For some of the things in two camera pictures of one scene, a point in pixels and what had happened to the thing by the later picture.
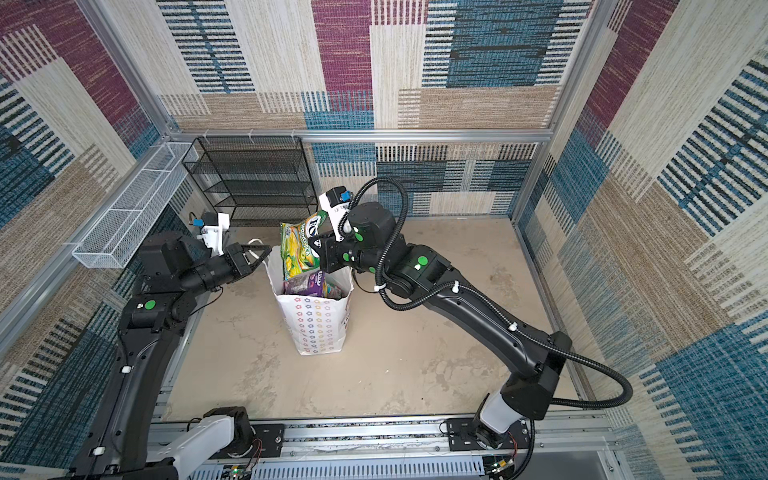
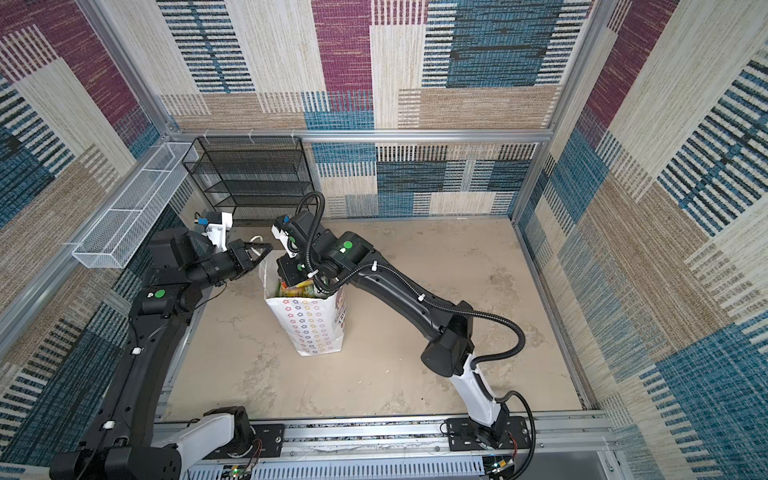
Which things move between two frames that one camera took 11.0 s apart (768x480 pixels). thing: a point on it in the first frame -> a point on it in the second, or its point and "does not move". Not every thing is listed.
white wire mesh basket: [112, 243] does not move
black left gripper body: [230, 267] does not move
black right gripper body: [339, 254] -> [296, 270]
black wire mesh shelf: [256, 180] does not move
